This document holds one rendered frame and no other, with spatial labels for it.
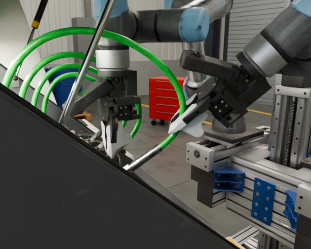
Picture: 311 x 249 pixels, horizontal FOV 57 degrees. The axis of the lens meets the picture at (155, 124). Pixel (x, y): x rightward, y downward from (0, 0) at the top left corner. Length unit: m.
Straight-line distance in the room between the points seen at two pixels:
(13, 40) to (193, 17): 0.55
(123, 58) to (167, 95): 4.34
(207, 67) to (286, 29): 0.14
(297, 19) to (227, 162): 0.85
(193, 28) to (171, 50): 8.50
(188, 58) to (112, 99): 0.21
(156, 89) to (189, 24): 4.40
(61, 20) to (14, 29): 6.50
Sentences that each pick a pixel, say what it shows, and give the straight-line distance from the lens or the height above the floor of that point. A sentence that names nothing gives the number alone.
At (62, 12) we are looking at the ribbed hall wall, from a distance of 7.50.
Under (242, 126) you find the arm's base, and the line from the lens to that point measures 1.30.
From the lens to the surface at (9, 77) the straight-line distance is 0.61.
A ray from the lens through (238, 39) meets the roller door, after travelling 8.16.
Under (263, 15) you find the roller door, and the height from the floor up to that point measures 2.12.
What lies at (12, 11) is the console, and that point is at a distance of 0.98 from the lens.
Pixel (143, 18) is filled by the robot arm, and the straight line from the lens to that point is 0.71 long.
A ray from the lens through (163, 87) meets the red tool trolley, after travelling 4.98.
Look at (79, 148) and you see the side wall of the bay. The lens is 0.30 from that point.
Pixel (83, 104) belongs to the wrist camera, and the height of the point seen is 1.28.
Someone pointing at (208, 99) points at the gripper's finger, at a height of 1.31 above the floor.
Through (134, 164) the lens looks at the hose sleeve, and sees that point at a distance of 0.62.
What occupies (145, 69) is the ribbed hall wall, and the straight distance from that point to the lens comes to 8.56.
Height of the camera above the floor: 1.40
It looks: 15 degrees down
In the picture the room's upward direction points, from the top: straight up
